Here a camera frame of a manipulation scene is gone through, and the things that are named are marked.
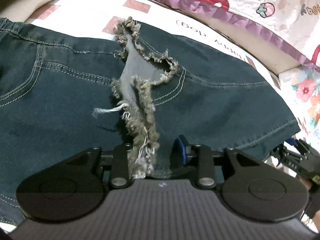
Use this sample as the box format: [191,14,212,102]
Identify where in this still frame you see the dark denim jeans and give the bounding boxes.
[1,18,299,225]

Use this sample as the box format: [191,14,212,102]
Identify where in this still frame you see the gloved right hand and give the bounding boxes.
[298,176,319,232]

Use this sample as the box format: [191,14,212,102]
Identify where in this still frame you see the white quilt with red bears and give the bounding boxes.
[154,0,319,69]

